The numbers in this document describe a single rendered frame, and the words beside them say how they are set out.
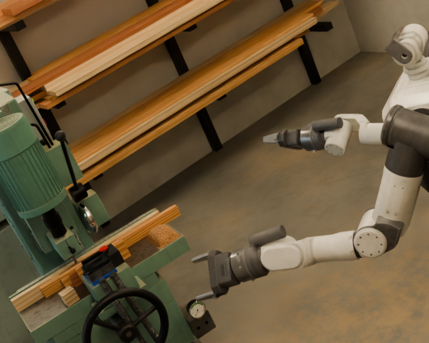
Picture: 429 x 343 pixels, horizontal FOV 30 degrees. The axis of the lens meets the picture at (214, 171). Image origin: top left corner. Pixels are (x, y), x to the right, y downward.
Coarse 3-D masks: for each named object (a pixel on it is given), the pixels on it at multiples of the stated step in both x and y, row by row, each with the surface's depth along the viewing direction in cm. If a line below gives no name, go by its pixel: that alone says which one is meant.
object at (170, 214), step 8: (168, 208) 290; (176, 208) 290; (160, 216) 288; (168, 216) 289; (176, 216) 290; (144, 224) 286; (152, 224) 287; (160, 224) 288; (136, 232) 285; (144, 232) 286; (128, 240) 284; (136, 240) 285; (56, 280) 275; (40, 288) 274; (48, 288) 275; (56, 288) 276; (48, 296) 275
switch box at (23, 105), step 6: (18, 96) 294; (18, 102) 285; (24, 102) 286; (30, 102) 287; (24, 108) 286; (36, 108) 288; (30, 114) 288; (30, 120) 288; (36, 120) 289; (42, 120) 290; (36, 132) 290; (42, 132) 291; (48, 132) 292; (42, 138) 292
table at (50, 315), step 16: (144, 240) 284; (176, 240) 275; (144, 256) 274; (160, 256) 273; (176, 256) 276; (144, 272) 272; (64, 288) 276; (80, 288) 272; (144, 288) 263; (32, 304) 275; (48, 304) 270; (64, 304) 266; (80, 304) 264; (128, 304) 261; (32, 320) 265; (48, 320) 261; (64, 320) 263; (48, 336) 262
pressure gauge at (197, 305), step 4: (192, 300) 278; (196, 300) 277; (188, 304) 277; (192, 304) 276; (196, 304) 276; (200, 304) 277; (204, 304) 278; (188, 308) 277; (192, 308) 276; (196, 308) 277; (200, 308) 278; (204, 308) 278; (188, 312) 277; (192, 312) 276; (196, 312) 277; (200, 312) 278; (204, 312) 278; (192, 316) 276; (196, 316) 277; (200, 316) 278
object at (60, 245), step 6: (66, 228) 277; (48, 234) 278; (66, 234) 272; (72, 234) 270; (54, 240) 272; (60, 240) 270; (66, 240) 270; (72, 240) 271; (54, 246) 276; (60, 246) 269; (66, 246) 270; (72, 246) 271; (78, 246) 272; (60, 252) 270; (66, 252) 271; (66, 258) 271
